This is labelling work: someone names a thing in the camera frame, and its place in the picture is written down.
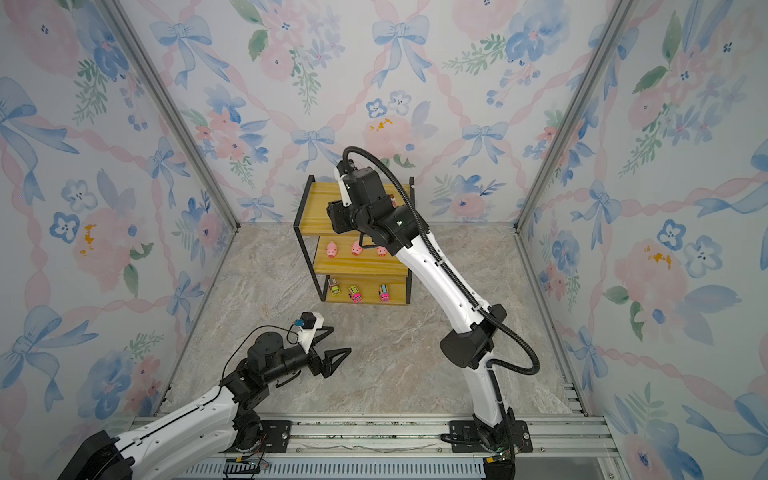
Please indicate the colourful robot toy green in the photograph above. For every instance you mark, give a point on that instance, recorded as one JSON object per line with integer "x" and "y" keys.
{"x": 355, "y": 294}

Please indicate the brown green robot toy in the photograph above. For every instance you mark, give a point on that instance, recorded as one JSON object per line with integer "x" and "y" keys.
{"x": 333, "y": 287}

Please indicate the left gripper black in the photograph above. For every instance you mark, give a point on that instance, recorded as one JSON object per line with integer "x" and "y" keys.
{"x": 324, "y": 366}

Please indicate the aluminium corner post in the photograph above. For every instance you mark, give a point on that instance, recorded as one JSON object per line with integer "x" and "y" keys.
{"x": 118, "y": 21}
{"x": 607, "y": 42}

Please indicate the aluminium corner post left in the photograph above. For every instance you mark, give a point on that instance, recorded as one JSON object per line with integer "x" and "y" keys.
{"x": 118, "y": 21}

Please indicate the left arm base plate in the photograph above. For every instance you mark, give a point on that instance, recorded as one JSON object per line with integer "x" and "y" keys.
{"x": 269, "y": 436}

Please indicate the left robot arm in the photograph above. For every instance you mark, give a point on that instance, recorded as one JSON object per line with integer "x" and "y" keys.
{"x": 225, "y": 417}

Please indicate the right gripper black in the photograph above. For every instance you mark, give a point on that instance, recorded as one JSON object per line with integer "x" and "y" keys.
{"x": 337, "y": 214}

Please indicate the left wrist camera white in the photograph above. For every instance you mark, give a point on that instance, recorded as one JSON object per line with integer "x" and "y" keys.
{"x": 306, "y": 327}

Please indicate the aluminium corner post right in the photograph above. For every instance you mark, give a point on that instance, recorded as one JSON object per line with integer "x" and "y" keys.
{"x": 607, "y": 42}

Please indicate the colourful robot toy pink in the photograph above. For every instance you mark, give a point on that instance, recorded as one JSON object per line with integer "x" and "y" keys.
{"x": 384, "y": 294}

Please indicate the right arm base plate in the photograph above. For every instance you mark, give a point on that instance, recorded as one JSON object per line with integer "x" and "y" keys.
{"x": 474, "y": 437}

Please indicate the wooden shelf black metal frame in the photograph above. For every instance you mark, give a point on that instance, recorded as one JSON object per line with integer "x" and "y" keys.
{"x": 343, "y": 267}

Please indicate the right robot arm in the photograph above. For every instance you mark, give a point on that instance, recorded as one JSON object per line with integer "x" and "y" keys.
{"x": 469, "y": 344}

